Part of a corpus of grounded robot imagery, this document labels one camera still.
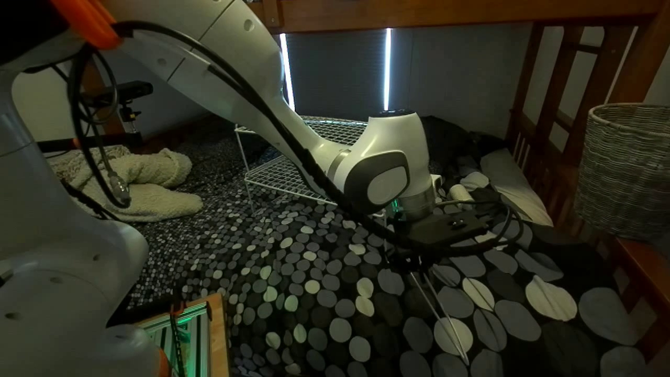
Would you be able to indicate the wooden box with green light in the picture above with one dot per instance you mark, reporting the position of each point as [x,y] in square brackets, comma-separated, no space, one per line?
[217,335]

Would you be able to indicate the beige crumpled towel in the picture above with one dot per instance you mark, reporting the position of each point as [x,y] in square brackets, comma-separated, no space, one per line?
[147,189]

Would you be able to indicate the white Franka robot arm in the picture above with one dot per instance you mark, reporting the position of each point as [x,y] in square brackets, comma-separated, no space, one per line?
[231,56]

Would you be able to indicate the black grey dotted duvet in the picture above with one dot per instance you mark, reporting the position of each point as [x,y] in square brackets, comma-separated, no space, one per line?
[503,315]

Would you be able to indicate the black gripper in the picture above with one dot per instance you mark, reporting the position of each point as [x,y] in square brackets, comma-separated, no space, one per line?
[410,247]

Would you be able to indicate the brown wooden footboard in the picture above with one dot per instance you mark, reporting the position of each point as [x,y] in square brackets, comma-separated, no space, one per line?
[646,272]

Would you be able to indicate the grey window blind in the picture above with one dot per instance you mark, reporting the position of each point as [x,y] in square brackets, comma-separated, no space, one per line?
[453,70]

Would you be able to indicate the black camera on stand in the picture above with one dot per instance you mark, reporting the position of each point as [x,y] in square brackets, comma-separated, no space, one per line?
[118,92]

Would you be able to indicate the grey woven laundry basket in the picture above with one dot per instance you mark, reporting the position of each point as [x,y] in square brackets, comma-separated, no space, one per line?
[620,168]

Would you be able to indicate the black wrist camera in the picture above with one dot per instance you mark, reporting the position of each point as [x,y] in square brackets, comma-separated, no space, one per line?
[453,225]

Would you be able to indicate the white flat pillow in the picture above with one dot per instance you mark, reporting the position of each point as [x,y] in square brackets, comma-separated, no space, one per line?
[514,185]

